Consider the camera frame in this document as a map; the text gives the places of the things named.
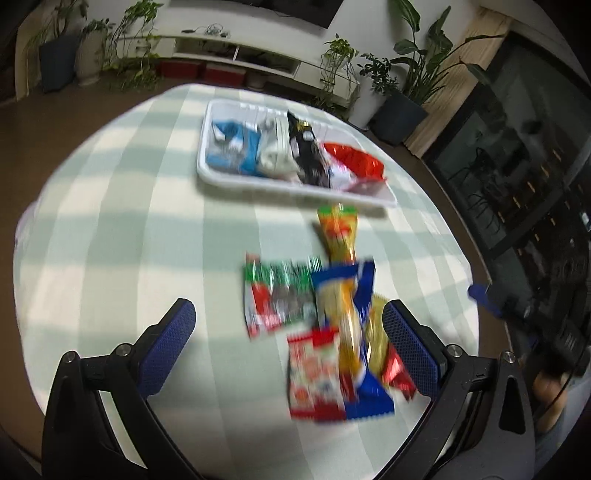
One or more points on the plant in tall white pot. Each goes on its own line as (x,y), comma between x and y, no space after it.
(369,108)

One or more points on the plant in cream ceramic pot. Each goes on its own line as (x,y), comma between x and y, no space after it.
(90,60)

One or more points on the small dark red packet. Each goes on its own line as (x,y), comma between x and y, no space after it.
(396,374)

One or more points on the pink snack packet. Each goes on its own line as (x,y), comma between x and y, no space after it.
(367,187)

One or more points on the trailing pothos in white pot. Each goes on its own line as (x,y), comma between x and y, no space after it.
(134,46)

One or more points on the black wall television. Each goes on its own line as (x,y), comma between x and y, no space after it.
(300,11)

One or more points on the red white snack packet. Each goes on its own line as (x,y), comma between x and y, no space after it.
(314,378)

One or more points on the black snack packet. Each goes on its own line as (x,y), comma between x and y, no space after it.
(307,152)

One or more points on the white plastic tray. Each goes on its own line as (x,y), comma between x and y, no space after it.
(231,110)

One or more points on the gold snack packet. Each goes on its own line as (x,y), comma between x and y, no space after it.
(377,337)

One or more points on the green red snack packet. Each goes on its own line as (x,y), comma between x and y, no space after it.
(277,295)

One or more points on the light blue snack packet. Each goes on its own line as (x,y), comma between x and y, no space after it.
(231,147)

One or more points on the green white checked tablecloth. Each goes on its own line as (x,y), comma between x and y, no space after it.
(115,230)

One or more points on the person's right hand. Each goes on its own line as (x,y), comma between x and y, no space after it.
(547,397)

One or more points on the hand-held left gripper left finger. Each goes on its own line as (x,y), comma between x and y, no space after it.
(164,350)

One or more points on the trailing plant with thin vines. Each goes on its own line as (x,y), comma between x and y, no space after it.
(339,50)

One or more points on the pink white cartoon packet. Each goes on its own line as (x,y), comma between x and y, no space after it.
(341,175)

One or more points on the orange packet with green edge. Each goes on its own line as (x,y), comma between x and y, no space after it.
(339,230)

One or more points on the beige curtain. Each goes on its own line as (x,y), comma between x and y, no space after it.
(457,92)

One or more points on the large leafy plant dark pot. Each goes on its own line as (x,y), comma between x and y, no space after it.
(397,120)

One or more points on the white television cabinet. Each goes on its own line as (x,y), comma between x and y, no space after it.
(277,53)

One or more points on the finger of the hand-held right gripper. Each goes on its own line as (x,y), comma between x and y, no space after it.
(485,297)

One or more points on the tall plant in blue pot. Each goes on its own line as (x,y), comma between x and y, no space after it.
(57,64)

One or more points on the glass sliding door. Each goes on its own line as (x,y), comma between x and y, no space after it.
(508,161)

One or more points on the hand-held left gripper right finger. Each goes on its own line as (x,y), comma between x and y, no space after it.
(413,350)

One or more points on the dark blue yellow cake packet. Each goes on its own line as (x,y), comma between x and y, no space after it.
(344,304)

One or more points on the red storage box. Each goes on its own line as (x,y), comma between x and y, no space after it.
(180,69)
(224,74)

